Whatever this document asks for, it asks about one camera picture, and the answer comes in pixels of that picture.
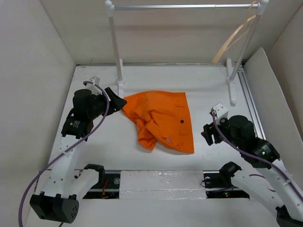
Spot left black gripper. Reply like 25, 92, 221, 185
88, 87, 126, 119

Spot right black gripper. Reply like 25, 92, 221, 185
200, 114, 242, 149

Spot orange trousers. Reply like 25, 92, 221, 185
122, 90, 194, 154

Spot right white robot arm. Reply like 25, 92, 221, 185
201, 111, 303, 227

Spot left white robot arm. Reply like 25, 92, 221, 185
30, 84, 127, 224

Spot beige wooden hanger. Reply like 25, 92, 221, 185
211, 1, 258, 65

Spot white foam board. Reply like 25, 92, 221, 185
243, 47, 303, 152

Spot white clothes rack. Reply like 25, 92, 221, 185
105, 0, 269, 105

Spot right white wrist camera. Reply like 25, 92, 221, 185
211, 103, 229, 121

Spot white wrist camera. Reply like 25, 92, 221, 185
89, 76, 100, 85
211, 103, 229, 121

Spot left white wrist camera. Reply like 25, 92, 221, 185
89, 76, 100, 85

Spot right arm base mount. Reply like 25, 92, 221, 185
200, 172, 250, 199

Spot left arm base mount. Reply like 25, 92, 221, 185
84, 172, 121, 200

